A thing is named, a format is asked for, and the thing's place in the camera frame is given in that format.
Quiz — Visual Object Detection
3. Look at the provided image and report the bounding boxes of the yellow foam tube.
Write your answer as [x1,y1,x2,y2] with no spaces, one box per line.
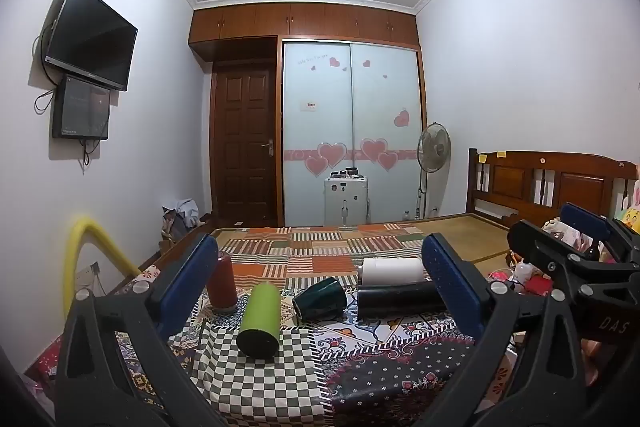
[62,216,139,308]

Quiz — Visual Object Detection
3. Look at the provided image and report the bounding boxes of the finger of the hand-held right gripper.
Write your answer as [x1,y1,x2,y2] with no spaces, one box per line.
[559,202,640,258]
[506,219,640,304]

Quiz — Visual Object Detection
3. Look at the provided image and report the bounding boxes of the sliding wardrobe with heart stickers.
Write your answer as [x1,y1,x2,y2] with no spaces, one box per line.
[280,39,426,228]

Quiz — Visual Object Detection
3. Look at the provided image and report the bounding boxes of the black monitor cable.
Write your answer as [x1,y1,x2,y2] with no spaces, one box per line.
[81,137,101,166]

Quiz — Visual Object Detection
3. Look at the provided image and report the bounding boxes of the bamboo mat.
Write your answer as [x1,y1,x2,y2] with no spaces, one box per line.
[412,214,516,279]

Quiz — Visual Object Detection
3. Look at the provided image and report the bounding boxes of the brown wooden door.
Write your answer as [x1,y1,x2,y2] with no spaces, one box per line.
[210,61,279,222]

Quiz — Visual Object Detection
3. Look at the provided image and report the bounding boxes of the wooden overhead cabinet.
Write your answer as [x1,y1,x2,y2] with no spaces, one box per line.
[188,2,420,64]

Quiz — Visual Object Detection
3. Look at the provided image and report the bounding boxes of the small wall-mounted monitor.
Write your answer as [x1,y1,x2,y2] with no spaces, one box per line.
[52,75,111,140]

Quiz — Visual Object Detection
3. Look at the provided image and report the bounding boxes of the standing fan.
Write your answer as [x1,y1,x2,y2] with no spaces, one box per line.
[416,123,452,221]

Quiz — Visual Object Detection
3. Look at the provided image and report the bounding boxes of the black bottle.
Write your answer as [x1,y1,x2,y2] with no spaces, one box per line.
[356,281,446,321]

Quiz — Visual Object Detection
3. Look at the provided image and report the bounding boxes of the wooden headboard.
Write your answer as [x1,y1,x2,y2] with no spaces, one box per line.
[467,148,640,229]

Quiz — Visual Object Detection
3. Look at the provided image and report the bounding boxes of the green bottle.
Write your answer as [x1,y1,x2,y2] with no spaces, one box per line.
[236,282,282,360]

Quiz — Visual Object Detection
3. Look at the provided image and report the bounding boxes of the red bottle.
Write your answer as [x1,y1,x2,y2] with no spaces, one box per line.
[206,251,240,314]

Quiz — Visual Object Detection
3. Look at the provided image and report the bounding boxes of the pile of clothes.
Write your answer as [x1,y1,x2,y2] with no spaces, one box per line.
[160,197,214,242]

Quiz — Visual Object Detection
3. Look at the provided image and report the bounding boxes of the wall-mounted black television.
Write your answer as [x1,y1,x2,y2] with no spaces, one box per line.
[44,0,139,92]

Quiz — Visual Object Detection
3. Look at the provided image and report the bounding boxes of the black television cable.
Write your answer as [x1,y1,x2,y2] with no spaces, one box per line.
[33,0,68,114]

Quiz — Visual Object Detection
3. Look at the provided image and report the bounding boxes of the dark green cup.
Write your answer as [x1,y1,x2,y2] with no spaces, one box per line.
[291,277,349,322]

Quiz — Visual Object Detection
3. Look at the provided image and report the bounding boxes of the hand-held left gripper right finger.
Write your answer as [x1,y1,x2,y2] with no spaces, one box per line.
[421,233,601,427]

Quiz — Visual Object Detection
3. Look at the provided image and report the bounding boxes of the yellow plush toy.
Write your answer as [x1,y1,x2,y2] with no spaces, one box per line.
[616,179,640,234]

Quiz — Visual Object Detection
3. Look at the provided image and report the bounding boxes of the patchwork blanket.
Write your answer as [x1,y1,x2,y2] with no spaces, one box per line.
[115,222,526,427]

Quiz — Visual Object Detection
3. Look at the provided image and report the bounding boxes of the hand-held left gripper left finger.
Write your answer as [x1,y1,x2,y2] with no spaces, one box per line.
[54,233,228,427]

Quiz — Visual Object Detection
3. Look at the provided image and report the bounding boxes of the pink floral cloth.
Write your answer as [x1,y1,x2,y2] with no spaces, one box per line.
[22,341,68,413]

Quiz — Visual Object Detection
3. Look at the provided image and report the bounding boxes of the wall socket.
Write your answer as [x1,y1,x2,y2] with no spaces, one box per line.
[75,261,101,296]

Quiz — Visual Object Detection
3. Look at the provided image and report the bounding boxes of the pink patterned pillow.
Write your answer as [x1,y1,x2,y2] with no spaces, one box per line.
[542,217,583,254]

